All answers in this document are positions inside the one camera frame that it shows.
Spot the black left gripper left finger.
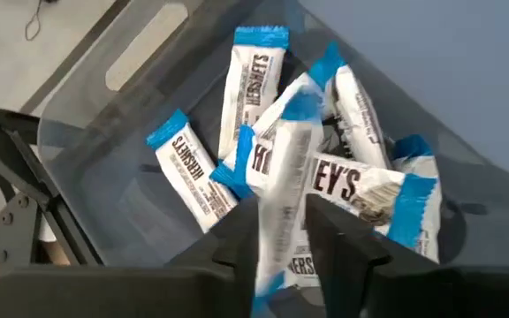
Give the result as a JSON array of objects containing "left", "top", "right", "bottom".
[{"left": 165, "top": 195, "right": 261, "bottom": 318}]

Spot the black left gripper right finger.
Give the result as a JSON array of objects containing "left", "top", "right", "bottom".
[{"left": 305, "top": 193, "right": 442, "bottom": 318}]

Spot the dark transparent plastic bin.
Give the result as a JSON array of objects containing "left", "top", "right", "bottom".
[{"left": 36, "top": 0, "right": 509, "bottom": 318}]

